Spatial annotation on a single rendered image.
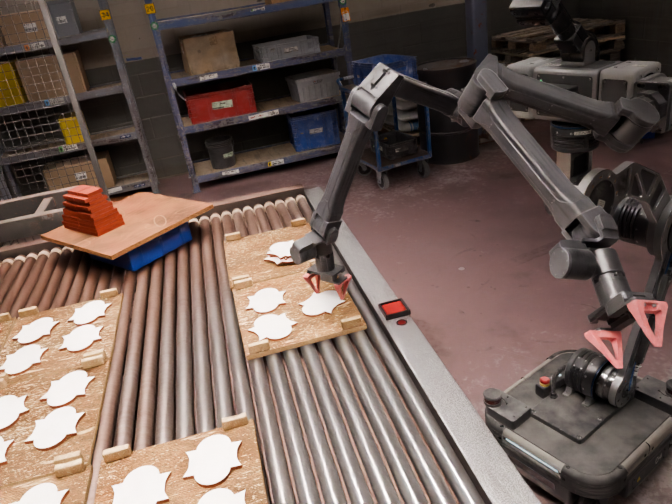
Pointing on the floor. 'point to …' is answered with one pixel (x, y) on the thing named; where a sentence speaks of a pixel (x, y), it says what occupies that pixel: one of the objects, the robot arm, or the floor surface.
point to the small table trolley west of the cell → (379, 148)
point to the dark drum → (448, 76)
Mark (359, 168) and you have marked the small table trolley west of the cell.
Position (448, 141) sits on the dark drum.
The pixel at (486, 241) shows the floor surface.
